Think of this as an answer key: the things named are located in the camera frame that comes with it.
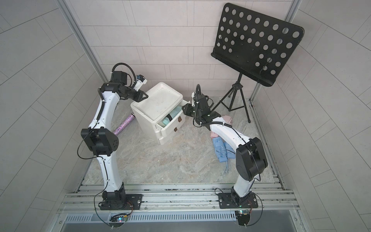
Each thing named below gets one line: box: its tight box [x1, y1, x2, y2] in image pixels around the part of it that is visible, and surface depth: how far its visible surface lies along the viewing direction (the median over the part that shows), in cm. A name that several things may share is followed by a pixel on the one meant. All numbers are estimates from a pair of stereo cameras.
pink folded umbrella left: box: [210, 130, 219, 139], surface depth 96 cm
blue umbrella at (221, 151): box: [212, 136, 229, 174], surface depth 87 cm
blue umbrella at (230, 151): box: [222, 139, 236, 159], surface depth 88 cm
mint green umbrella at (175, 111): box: [167, 104, 183, 120], surface depth 85 cm
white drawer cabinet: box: [130, 81, 191, 145], surface depth 84 cm
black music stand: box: [210, 2, 305, 124], surface depth 67 cm
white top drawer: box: [154, 100, 191, 136], surface depth 80 cm
